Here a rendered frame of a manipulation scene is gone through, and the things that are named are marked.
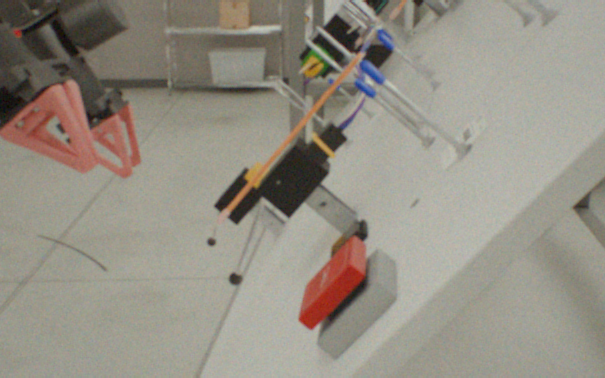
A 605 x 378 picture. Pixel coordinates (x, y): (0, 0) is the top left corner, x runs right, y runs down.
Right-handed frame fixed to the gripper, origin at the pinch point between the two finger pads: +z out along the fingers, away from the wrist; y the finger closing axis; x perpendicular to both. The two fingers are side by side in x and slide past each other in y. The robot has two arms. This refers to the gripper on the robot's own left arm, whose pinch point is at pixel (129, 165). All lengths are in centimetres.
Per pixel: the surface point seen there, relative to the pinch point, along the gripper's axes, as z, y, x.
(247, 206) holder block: 13.7, 4.5, -9.2
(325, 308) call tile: 7, -51, -22
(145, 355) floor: 76, 132, 78
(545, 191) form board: 5, -56, -36
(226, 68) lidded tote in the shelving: 44, 673, 77
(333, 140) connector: 3.7, -28.6, -26.2
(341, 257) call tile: 6, -49, -24
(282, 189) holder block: 5.1, -29.3, -20.2
